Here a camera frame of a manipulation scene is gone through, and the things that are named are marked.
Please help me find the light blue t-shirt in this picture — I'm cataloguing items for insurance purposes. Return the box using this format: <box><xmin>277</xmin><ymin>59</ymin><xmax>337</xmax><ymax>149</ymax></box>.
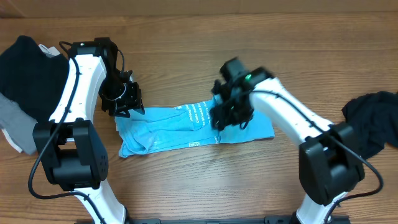
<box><xmin>115</xmin><ymin>96</ymin><xmax>274</xmax><ymax>157</ymax></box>

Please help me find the black garment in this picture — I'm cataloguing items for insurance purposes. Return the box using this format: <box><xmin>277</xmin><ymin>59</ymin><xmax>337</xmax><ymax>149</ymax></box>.
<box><xmin>341</xmin><ymin>91</ymin><xmax>397</xmax><ymax>159</ymax></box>

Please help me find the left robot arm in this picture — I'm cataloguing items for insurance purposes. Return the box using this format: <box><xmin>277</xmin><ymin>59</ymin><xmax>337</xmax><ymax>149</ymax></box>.
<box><xmin>27</xmin><ymin>37</ymin><xmax>145</xmax><ymax>223</ymax></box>

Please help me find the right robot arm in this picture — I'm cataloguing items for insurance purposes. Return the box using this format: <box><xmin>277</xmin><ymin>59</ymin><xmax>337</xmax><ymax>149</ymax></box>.
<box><xmin>210</xmin><ymin>57</ymin><xmax>364</xmax><ymax>223</ymax></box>

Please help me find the folded white shirt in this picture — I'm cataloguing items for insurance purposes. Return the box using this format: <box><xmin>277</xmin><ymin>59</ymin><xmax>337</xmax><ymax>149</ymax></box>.
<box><xmin>1</xmin><ymin>44</ymin><xmax>62</xmax><ymax>153</ymax></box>

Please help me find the folded black shirt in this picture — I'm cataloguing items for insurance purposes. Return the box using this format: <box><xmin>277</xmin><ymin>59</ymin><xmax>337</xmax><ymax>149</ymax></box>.
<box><xmin>1</xmin><ymin>35</ymin><xmax>69</xmax><ymax>123</ymax></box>

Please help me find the folded grey shirt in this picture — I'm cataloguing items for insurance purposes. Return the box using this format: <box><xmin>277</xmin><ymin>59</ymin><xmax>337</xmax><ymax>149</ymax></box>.
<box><xmin>0</xmin><ymin>51</ymin><xmax>40</xmax><ymax>156</ymax></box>

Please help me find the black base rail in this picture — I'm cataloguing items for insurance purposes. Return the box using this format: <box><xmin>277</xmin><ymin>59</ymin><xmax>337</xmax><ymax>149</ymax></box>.
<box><xmin>126</xmin><ymin>214</ymin><xmax>351</xmax><ymax>224</ymax></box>

